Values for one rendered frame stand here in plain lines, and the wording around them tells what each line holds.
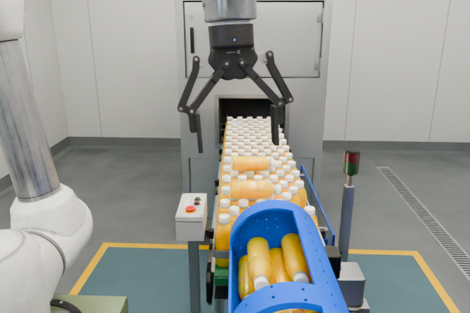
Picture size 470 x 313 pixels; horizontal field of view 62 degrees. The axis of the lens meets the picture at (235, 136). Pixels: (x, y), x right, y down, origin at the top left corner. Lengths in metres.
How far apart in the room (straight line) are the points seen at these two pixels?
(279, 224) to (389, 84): 4.49
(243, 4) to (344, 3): 4.77
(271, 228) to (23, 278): 0.71
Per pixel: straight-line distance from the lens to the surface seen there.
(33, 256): 0.95
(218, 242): 1.46
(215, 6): 0.64
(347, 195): 1.74
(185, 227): 1.45
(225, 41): 0.64
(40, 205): 1.05
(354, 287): 1.61
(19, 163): 1.04
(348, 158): 1.66
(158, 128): 5.63
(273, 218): 1.27
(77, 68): 5.83
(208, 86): 0.66
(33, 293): 0.97
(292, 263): 1.13
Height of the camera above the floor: 1.78
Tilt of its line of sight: 17 degrees down
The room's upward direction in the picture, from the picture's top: straight up
